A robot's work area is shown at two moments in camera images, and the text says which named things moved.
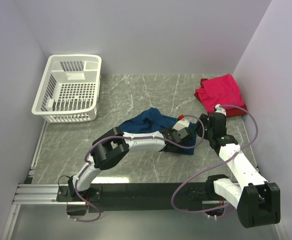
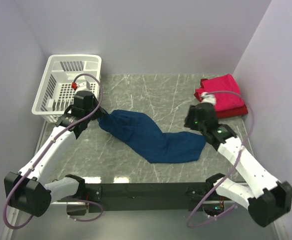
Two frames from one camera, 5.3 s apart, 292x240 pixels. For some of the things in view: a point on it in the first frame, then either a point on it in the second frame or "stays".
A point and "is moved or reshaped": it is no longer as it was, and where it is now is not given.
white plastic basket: (70, 89) stays
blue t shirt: (155, 121) is moved or reshaped
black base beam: (134, 196) stays
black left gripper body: (170, 130) to (98, 114)
